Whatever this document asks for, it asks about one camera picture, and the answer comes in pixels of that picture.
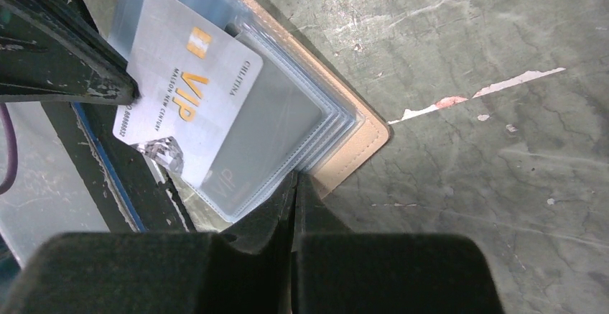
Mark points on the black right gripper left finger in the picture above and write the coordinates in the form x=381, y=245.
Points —
x=243, y=269

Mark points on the blue credit cards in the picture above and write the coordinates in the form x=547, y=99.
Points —
x=289, y=121

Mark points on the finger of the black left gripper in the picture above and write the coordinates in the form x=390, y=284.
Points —
x=51, y=50

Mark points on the silver VIP credit card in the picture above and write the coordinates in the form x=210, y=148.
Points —
x=193, y=79

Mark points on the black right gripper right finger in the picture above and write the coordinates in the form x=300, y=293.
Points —
x=338, y=270

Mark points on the tan leather card holder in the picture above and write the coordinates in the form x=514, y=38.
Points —
x=360, y=144

